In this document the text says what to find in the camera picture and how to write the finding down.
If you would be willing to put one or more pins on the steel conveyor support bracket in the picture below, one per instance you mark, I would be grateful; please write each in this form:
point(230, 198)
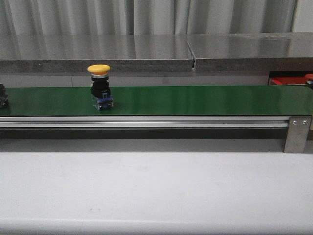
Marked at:
point(298, 130)

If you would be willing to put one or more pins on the grey stone countertop shelf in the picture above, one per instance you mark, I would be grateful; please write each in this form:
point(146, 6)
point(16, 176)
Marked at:
point(158, 53)

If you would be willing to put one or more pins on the red plastic tray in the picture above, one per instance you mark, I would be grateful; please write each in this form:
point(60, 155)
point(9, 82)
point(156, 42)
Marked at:
point(297, 80)

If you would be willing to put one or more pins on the green conveyor belt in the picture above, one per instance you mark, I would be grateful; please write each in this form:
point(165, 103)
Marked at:
point(164, 101)

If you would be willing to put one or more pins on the red mushroom push button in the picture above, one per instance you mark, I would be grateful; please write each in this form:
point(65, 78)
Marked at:
point(3, 97)
point(309, 79)

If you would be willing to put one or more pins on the grey pleated curtain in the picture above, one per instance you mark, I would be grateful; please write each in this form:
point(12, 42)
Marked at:
point(145, 17)

